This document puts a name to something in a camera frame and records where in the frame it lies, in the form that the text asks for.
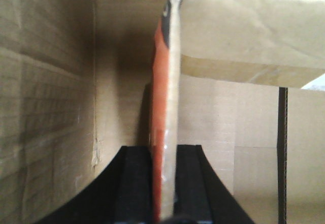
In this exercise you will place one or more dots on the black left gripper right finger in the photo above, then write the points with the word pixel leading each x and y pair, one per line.
pixel 201 197

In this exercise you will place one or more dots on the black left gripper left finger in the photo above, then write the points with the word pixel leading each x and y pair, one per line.
pixel 120 194

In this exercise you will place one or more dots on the large worn cardboard box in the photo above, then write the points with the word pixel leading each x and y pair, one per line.
pixel 75 80

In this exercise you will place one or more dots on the small red-printed cardboard box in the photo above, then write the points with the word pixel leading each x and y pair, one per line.
pixel 244 79

